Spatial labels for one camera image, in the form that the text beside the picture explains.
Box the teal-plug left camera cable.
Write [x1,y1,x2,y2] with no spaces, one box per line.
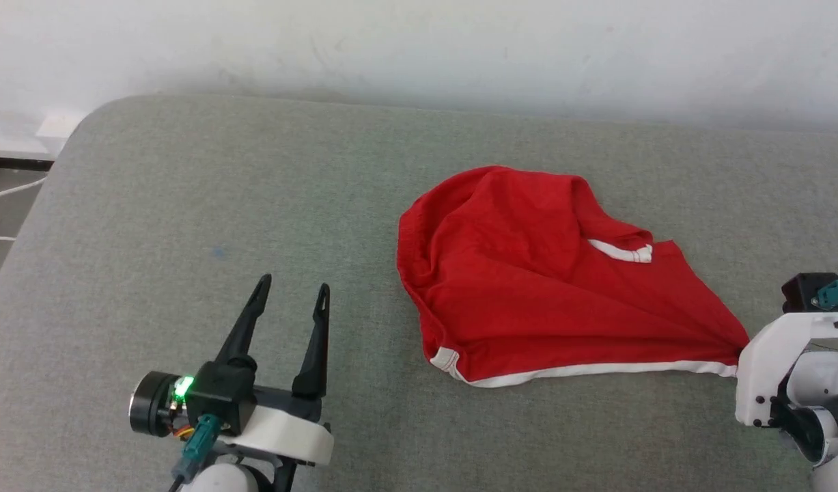
[169,413,221,492]

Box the white floor cable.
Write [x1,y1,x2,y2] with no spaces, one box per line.
[0,176,47,241]

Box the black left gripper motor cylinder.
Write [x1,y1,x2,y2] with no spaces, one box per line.
[128,371,187,438]

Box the grey fabric sofa cushion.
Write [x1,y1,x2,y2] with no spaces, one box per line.
[0,94,838,492]

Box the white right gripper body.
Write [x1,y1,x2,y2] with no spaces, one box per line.
[736,311,838,428]

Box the red garment with white trim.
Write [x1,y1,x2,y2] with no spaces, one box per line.
[397,165,751,389]

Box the teal-plug right camera cable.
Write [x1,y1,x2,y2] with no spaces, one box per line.
[813,276,838,310]

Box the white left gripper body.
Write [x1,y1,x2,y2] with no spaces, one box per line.
[221,386,335,467]

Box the dark skirting strip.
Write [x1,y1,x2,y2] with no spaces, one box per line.
[0,156,55,171]

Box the teal-plug camera cable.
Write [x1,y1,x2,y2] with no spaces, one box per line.
[813,276,838,310]
[169,413,221,492]

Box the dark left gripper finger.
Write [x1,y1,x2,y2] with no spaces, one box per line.
[292,284,331,400]
[217,273,273,367]

